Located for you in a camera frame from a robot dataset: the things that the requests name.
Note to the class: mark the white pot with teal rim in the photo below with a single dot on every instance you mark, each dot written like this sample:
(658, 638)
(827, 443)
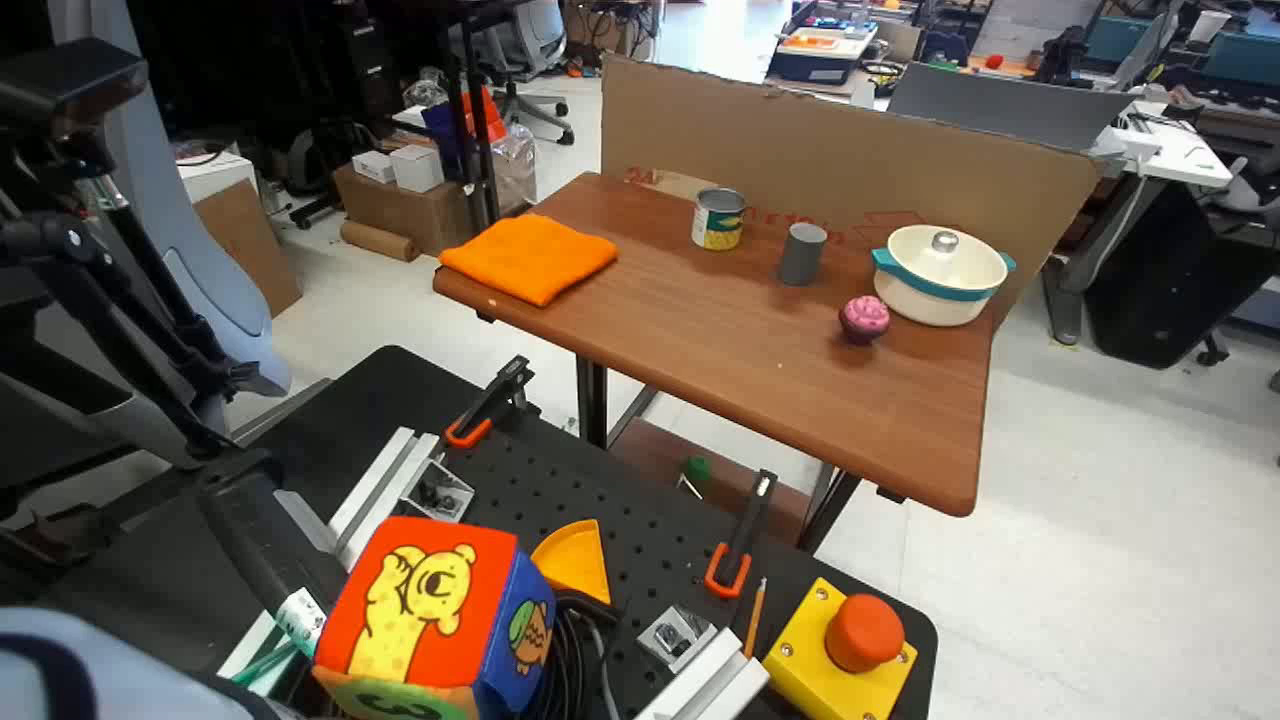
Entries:
(932, 294)

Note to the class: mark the orange folded cloth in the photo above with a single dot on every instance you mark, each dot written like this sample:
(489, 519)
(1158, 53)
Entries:
(531, 259)

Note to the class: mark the tin can with green label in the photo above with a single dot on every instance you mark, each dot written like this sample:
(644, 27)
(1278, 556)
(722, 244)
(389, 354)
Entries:
(719, 222)

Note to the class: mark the grey plastic cup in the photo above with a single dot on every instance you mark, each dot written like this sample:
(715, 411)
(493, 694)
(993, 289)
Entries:
(802, 259)

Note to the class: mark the orange plastic wedge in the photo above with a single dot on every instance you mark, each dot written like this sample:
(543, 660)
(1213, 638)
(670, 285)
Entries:
(577, 560)

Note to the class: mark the pink toy cupcake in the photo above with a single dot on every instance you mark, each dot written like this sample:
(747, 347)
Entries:
(866, 316)

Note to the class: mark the small printed marker card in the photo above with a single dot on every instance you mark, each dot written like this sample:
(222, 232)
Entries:
(674, 632)
(437, 490)

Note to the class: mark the wooden pencil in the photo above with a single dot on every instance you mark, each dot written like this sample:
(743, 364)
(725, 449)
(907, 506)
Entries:
(759, 619)

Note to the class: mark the aluminium extrusion bar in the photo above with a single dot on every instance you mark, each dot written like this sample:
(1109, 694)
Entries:
(706, 680)
(386, 485)

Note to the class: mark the open cardboard box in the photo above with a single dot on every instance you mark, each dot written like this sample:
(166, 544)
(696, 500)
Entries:
(403, 205)

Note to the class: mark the brown cardboard panel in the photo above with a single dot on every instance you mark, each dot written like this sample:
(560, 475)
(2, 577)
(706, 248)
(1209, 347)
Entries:
(827, 140)

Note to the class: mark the plush cube with bear print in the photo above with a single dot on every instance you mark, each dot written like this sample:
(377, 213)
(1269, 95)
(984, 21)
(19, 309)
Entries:
(424, 612)

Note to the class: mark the yellow emergency stop box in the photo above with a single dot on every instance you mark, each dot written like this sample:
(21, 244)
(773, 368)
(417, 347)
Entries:
(827, 660)

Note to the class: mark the tall cardboard box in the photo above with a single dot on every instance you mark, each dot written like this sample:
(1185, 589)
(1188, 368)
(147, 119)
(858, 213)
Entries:
(246, 243)

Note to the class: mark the black office chair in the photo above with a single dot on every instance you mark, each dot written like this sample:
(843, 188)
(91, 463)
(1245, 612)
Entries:
(1160, 285)

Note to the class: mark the grey office desk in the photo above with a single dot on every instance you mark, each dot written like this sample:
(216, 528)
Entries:
(1147, 146)

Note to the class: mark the black metal table frame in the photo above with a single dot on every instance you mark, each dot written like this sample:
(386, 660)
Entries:
(593, 402)

